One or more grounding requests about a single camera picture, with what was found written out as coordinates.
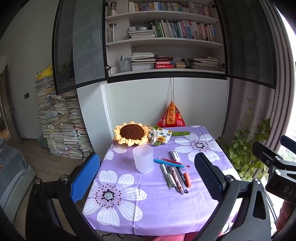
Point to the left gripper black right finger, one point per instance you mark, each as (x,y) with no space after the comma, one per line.
(252,221)

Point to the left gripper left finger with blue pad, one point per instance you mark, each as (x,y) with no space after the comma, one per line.
(82,176)

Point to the translucent white plastic cup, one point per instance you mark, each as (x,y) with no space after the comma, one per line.
(143,158)

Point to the red pen clear cap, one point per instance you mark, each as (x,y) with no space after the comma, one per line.
(175,162)

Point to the blue pen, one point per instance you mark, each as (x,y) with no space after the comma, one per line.
(168,163)

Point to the orange small marker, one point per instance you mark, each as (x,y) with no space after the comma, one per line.
(187,179)

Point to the clear grey gel pen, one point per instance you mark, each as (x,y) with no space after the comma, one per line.
(171,178)

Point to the green white pen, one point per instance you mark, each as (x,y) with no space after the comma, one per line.
(166,176)

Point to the white correction tape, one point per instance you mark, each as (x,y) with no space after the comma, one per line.
(175,156)

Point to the pink patterned pen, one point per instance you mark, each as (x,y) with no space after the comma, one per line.
(173,172)

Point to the black pen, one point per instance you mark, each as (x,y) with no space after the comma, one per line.
(181,181)

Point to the person's hand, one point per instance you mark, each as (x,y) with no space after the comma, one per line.
(285,213)

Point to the stacked books pile on floor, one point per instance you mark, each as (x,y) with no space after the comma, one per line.
(61,120)

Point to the crochet sunflower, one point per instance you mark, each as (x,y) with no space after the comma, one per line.
(131,134)

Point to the potted green plant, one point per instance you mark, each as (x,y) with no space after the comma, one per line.
(239,151)

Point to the purple floral tablecloth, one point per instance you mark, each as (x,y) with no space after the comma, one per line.
(123,200)

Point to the grey bed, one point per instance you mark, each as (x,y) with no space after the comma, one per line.
(16,177)

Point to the sunflower greeting card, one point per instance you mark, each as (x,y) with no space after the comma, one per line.
(163,136)

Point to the curtain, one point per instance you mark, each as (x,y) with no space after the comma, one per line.
(273,103)

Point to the red triangular lucky pouch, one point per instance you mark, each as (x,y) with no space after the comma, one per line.
(171,118)

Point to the green crochet stem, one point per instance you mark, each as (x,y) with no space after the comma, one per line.
(180,133)

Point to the yellow plush toy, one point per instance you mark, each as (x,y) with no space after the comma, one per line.
(48,72)

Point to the glass cabinet door left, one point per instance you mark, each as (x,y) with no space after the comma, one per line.
(79,44)

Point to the glass cabinet door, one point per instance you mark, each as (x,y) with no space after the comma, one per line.
(79,44)
(249,42)

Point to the white bookshelf cabinet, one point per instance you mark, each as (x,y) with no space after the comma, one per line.
(157,52)

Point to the glass cabinet door right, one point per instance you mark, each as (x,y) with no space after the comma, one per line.
(249,42)

